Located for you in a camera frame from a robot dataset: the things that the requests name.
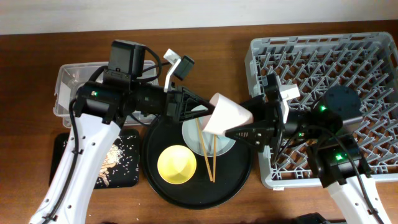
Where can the grey plate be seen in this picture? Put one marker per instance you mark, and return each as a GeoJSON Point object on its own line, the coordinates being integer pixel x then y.
{"type": "Point", "coordinates": [192, 139]}

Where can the wooden chopstick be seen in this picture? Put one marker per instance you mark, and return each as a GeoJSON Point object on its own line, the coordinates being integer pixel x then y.
{"type": "Point", "coordinates": [204, 150]}
{"type": "Point", "coordinates": [214, 157]}

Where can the pink cup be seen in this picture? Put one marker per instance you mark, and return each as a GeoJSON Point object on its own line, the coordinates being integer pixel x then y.
{"type": "Point", "coordinates": [226, 115]}

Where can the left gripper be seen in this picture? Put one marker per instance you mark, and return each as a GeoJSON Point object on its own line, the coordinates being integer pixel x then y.
{"type": "Point", "coordinates": [177, 105]}

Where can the food scraps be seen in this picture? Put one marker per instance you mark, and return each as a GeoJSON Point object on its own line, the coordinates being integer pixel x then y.
{"type": "Point", "coordinates": [112, 158]}

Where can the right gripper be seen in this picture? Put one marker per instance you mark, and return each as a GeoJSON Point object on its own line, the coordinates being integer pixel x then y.
{"type": "Point", "coordinates": [270, 129]}

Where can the black rectangular tray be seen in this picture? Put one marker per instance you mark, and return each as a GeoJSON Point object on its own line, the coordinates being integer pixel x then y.
{"type": "Point", "coordinates": [124, 161]}

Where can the clear plastic bin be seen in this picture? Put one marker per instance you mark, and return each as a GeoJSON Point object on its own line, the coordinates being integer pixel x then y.
{"type": "Point", "coordinates": [71, 77]}

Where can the yellow bowl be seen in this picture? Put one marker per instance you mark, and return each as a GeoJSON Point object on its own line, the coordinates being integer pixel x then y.
{"type": "Point", "coordinates": [176, 164]}

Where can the round black tray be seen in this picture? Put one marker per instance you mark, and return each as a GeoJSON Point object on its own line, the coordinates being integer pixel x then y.
{"type": "Point", "coordinates": [232, 170]}

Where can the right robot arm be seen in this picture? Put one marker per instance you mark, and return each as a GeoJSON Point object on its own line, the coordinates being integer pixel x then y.
{"type": "Point", "coordinates": [334, 156]}

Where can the grey dishwasher rack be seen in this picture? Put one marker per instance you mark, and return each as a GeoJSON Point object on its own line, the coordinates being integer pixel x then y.
{"type": "Point", "coordinates": [364, 62]}

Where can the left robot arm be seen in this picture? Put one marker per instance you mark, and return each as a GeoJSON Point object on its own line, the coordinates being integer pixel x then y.
{"type": "Point", "coordinates": [98, 113]}

